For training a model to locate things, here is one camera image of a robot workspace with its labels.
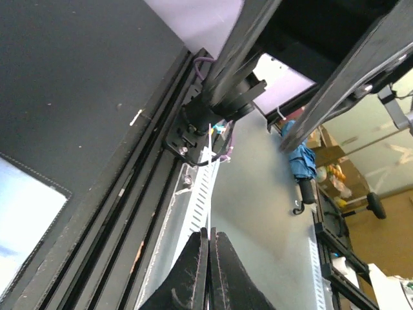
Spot white floral card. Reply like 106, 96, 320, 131
206, 123, 214, 239

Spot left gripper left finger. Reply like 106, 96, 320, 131
141, 227, 209, 310

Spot black aluminium rail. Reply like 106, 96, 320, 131
1, 49, 197, 309

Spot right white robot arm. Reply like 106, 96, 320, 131
163, 1, 412, 166

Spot cardboard boxes in background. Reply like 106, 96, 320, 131
307, 126, 370, 210

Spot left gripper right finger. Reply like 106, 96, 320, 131
208, 227, 274, 310

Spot blue folded umbrella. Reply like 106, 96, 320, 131
288, 138, 317, 215

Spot white slotted cable duct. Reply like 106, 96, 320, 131
170, 145, 222, 265

